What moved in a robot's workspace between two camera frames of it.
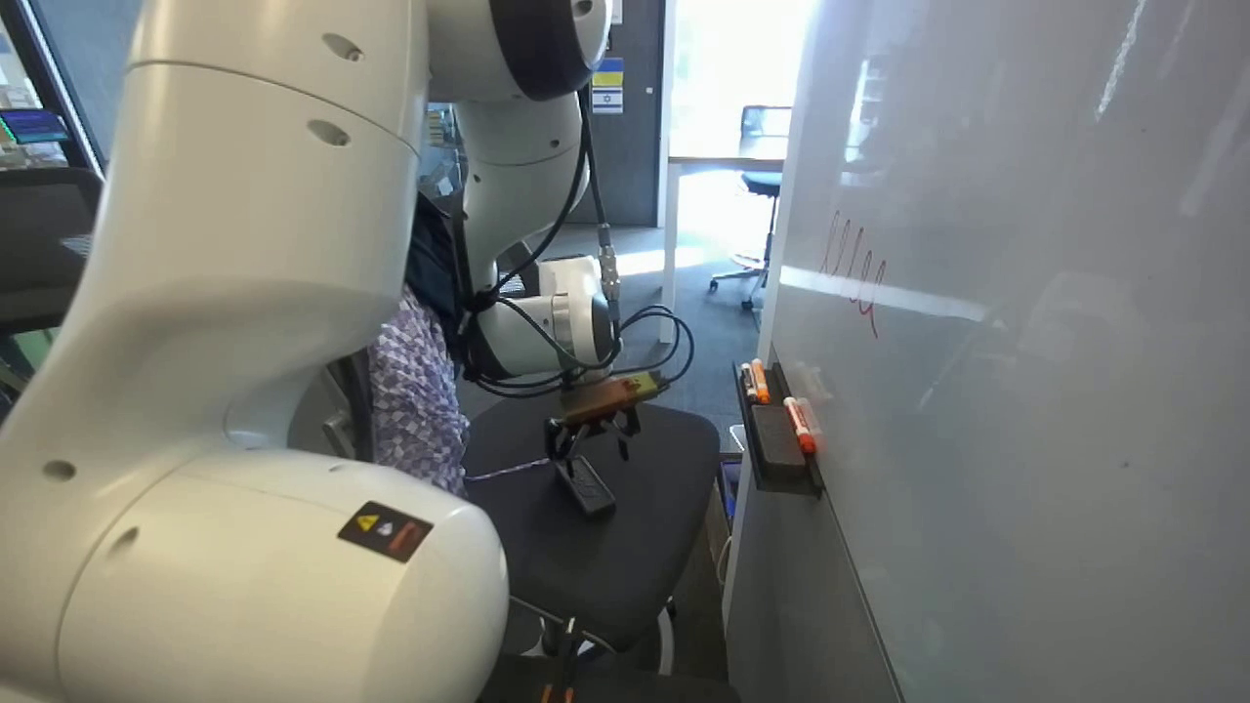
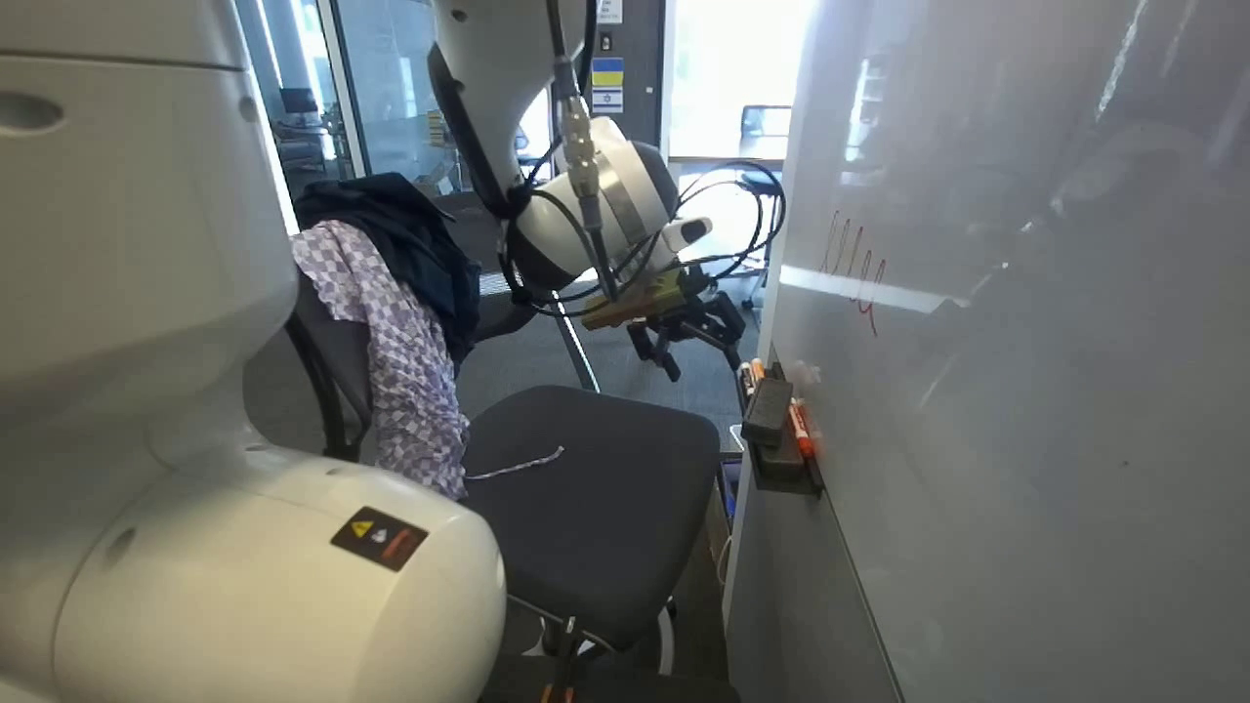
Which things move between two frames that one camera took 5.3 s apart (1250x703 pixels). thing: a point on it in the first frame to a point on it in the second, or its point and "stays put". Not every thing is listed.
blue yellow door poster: [607, 87] stays put
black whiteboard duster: [586, 484] to [772, 421]
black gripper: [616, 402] to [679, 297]
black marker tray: [776, 443] stays put
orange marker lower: [797, 422] stays put
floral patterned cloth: [414, 402] stays put
